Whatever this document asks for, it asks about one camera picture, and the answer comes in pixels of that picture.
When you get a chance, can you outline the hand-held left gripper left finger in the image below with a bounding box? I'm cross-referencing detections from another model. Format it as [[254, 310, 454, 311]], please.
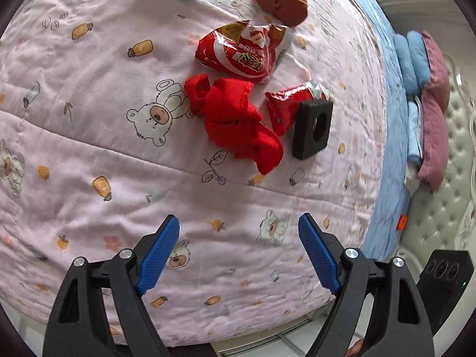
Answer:
[[43, 214, 181, 357]]

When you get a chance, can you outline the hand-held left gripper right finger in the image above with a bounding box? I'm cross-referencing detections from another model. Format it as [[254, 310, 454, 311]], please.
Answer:
[[297, 213, 436, 357]]

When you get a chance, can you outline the tufted grey headboard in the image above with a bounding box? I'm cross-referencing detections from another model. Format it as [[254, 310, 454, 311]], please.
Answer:
[[387, 11, 476, 268]]

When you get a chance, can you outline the white cloth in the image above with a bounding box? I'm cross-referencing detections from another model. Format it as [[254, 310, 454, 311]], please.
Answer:
[[405, 164, 421, 194]]

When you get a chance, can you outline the blue bed sheet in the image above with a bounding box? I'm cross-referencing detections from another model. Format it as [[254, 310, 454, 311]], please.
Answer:
[[327, 0, 411, 263]]

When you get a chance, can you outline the pink pillow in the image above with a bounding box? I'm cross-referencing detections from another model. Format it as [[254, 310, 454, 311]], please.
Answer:
[[416, 89, 450, 192], [422, 32, 450, 114]]

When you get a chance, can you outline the pink printed quilt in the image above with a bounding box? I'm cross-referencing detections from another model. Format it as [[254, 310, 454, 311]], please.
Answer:
[[0, 0, 389, 346]]

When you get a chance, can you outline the folded light blue cloth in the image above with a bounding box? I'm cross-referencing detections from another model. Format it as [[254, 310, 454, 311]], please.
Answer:
[[407, 100, 425, 164]]

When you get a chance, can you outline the small red foil wrapper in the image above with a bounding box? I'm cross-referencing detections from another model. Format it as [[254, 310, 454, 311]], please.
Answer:
[[265, 81, 334, 136]]

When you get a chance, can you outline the red cloth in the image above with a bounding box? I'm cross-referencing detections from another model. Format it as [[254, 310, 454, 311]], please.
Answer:
[[184, 74, 284, 175]]

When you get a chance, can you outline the blue pillow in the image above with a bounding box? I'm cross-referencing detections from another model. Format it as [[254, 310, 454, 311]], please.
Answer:
[[406, 30, 432, 90], [392, 34, 413, 95]]

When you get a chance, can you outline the large red snack wrapper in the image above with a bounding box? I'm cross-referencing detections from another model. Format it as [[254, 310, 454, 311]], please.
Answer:
[[194, 20, 294, 83]]

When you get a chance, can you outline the brown sock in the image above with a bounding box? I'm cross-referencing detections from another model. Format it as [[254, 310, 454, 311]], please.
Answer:
[[253, 0, 309, 27]]

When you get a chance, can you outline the black square foam ring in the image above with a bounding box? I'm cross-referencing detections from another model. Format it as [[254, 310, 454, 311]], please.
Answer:
[[292, 100, 334, 160]]

